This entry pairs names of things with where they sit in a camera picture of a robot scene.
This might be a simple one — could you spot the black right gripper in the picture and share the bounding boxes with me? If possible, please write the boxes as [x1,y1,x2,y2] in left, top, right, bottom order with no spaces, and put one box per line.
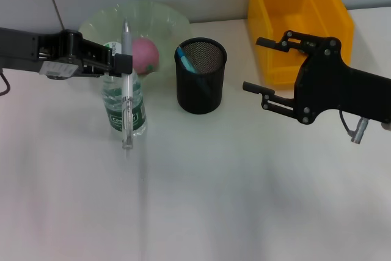
[242,29,391,127]

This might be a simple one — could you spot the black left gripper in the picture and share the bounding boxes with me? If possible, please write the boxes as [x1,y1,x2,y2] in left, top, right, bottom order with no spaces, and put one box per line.
[0,27,134,81]

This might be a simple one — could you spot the pink peach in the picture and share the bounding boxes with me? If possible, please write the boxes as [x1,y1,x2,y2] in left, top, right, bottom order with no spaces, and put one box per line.
[130,37,160,76]

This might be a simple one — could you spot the grey ballpoint pen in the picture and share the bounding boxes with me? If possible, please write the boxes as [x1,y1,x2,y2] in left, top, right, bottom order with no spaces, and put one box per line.
[121,20,136,151]

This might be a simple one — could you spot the clear green-label water bottle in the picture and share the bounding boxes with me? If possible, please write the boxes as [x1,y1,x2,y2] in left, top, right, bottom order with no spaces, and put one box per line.
[100,40,148,138]

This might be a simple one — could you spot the blue scissors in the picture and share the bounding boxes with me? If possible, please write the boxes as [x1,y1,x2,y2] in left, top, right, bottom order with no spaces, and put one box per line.
[177,44,211,95]

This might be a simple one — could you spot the green glass fruit plate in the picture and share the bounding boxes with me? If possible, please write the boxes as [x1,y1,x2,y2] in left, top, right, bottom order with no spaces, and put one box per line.
[78,0,192,87]

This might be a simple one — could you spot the black mesh pen holder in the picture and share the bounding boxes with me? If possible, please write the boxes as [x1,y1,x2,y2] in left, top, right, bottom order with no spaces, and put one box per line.
[174,37,228,116]

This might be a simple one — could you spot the yellow plastic bin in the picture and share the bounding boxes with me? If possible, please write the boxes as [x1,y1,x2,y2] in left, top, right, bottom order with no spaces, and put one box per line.
[246,0,356,87]

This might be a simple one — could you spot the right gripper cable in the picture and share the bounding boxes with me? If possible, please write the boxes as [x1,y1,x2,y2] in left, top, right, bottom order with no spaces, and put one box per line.
[338,109,371,145]

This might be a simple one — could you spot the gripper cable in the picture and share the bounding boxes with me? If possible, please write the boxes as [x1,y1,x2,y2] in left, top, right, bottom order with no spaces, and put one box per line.
[0,70,10,97]
[338,109,371,145]

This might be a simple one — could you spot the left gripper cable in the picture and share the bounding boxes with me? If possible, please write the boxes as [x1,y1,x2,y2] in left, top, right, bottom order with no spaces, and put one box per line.
[0,70,10,97]

